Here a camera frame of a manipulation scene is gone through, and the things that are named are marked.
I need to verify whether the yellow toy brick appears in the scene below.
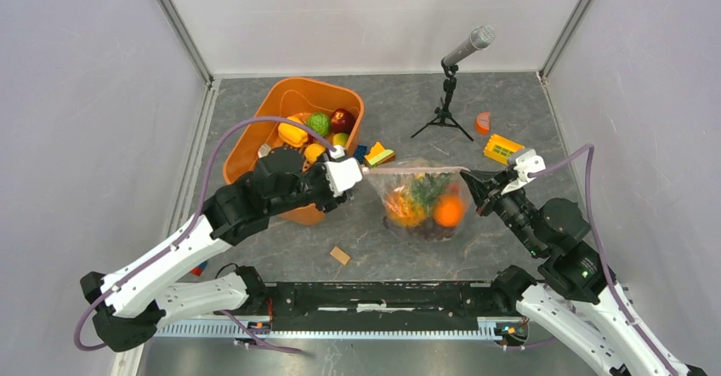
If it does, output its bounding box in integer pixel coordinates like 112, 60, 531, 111
483, 134, 525, 166

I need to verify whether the clear zip top bag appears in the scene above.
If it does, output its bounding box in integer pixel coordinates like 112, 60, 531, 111
363, 159, 472, 242

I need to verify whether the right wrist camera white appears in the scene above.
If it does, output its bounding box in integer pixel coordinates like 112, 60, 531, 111
501, 148, 546, 195

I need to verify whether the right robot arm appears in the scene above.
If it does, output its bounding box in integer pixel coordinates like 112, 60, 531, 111
460, 170, 705, 375

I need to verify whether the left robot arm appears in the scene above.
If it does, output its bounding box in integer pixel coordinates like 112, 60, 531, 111
80, 147, 363, 352

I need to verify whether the white garlic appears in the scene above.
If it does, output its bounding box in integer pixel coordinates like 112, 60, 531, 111
257, 143, 273, 158

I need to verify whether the orange plastic bin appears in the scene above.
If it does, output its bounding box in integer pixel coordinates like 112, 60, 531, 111
223, 77, 366, 227

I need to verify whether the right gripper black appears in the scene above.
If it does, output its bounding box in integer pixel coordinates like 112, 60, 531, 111
460, 165, 545, 254

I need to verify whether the multicolour toy brick stack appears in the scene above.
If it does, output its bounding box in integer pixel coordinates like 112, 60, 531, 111
354, 141, 395, 168

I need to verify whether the grey microphone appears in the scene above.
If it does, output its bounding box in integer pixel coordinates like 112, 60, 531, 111
441, 25, 496, 68

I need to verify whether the black microphone tripod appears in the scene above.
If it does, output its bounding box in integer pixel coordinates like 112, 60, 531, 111
411, 62, 474, 142

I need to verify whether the yellow green mango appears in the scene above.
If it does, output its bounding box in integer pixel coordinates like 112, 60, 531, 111
331, 133, 349, 147

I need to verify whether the wooden block near bin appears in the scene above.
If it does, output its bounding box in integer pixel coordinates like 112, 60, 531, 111
329, 247, 351, 265

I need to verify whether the green leafy vegetable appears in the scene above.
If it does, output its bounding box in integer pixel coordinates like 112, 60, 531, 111
305, 112, 332, 137

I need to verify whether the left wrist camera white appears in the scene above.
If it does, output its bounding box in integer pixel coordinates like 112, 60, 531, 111
323, 145, 363, 197

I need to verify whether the red apple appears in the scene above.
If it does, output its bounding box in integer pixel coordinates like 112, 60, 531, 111
330, 108, 356, 134

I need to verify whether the red blue toy brick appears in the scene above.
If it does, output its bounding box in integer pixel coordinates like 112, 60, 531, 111
190, 261, 207, 276

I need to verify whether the yellow lemon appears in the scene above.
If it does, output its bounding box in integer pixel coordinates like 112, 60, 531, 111
304, 143, 326, 164

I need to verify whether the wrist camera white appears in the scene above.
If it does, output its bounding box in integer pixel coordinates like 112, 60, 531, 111
323, 145, 363, 197
501, 148, 546, 195

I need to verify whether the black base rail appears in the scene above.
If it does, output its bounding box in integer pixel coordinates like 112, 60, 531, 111
194, 265, 556, 346

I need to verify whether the orange spiky fruit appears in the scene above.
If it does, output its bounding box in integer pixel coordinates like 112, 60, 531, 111
383, 173, 452, 227

